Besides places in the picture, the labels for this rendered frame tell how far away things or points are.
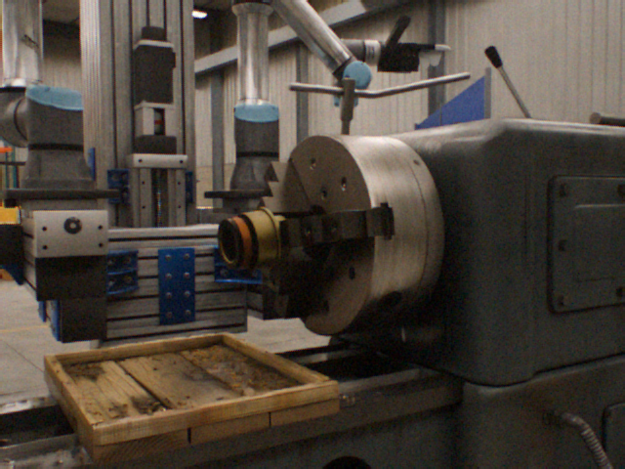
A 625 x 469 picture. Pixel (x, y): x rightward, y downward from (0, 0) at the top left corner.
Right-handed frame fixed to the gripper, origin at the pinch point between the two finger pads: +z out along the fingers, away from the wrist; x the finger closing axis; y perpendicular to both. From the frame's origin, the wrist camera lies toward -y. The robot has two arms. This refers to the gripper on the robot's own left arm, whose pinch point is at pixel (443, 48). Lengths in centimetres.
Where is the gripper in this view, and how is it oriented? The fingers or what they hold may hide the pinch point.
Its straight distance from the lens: 194.4
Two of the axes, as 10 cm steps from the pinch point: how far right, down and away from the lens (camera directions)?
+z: 9.9, -0.2, 1.5
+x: 1.5, 1.9, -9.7
